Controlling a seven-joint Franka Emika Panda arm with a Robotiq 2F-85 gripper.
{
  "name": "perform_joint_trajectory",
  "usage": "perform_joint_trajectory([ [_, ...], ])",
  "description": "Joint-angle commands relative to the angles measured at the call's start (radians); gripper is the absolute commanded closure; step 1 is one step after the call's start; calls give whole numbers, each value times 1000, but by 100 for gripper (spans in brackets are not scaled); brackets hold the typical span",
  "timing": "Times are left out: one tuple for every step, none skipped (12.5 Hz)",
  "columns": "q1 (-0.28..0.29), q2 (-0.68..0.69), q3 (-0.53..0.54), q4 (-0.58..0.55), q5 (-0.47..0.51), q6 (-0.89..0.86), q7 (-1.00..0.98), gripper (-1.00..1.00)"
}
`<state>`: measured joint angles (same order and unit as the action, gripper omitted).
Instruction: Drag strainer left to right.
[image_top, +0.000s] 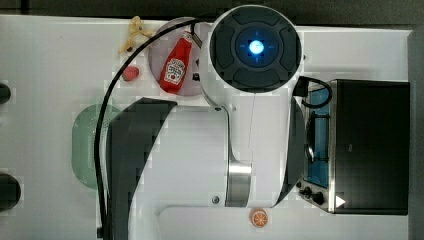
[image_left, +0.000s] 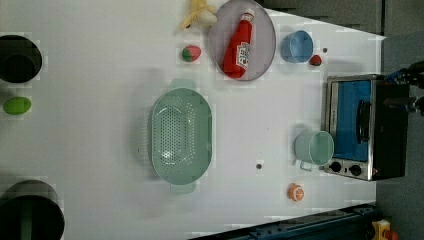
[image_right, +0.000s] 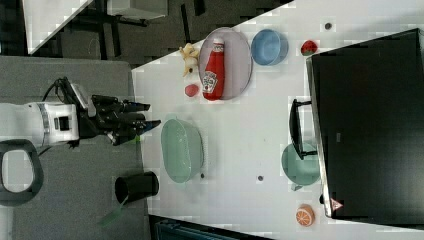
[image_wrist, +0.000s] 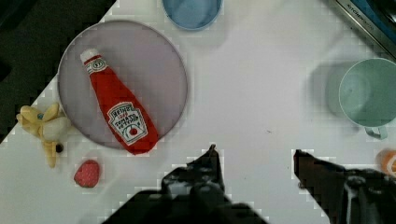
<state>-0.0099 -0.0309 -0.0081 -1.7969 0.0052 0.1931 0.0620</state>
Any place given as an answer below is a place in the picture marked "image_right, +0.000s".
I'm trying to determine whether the red toy strawberry near plate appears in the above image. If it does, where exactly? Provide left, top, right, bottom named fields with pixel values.
left=185, top=84, right=199, bottom=97

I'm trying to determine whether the red toy strawberry near cup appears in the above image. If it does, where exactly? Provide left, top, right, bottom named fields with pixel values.
left=301, top=40, right=318, bottom=56

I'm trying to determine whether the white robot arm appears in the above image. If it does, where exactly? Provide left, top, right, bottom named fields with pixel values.
left=1, top=95, right=161, bottom=206

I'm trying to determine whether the red ketchup bottle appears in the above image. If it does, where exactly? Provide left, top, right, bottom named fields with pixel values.
left=202, top=38, right=225, bottom=101

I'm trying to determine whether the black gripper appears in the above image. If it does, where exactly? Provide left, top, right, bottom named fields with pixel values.
left=77, top=95, right=161, bottom=146

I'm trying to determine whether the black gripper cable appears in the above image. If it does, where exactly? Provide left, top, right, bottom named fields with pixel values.
left=41, top=77, right=73, bottom=104

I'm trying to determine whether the green plastic strainer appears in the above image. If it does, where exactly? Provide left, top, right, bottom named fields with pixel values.
left=161, top=118, right=204, bottom=183

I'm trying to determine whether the toy orange half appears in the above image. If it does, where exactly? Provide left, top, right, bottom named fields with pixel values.
left=296, top=204, right=315, bottom=227

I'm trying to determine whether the blue plastic cup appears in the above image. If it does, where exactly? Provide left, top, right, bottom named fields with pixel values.
left=251, top=29, right=289, bottom=66

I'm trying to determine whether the toy banana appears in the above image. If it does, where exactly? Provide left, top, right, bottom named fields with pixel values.
left=179, top=43, right=200, bottom=76

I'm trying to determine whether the grey oval plate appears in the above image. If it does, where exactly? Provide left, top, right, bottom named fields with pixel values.
left=199, top=27, right=253, bottom=100

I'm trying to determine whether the teal green bowl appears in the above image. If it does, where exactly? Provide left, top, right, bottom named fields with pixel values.
left=281, top=143, right=320, bottom=191

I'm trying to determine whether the black cup with green stick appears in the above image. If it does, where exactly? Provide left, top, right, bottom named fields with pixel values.
left=98, top=171, right=159, bottom=227

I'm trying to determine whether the black toaster oven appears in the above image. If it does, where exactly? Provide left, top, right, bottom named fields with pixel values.
left=289, top=28, right=424, bottom=229

